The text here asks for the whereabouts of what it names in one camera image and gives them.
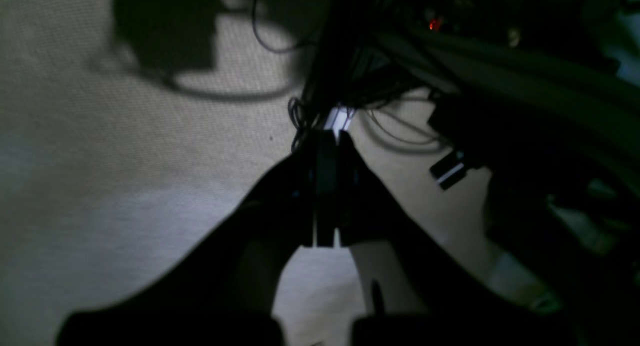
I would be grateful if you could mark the black white connector plug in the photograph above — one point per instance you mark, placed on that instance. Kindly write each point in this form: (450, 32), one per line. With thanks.
(451, 169)

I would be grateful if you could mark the dark metal frame rail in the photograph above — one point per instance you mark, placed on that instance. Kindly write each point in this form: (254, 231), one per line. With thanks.
(596, 102)

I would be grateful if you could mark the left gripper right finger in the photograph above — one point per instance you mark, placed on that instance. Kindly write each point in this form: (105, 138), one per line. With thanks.
(416, 294)

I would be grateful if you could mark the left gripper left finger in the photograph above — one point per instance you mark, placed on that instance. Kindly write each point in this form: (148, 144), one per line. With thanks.
(223, 291)

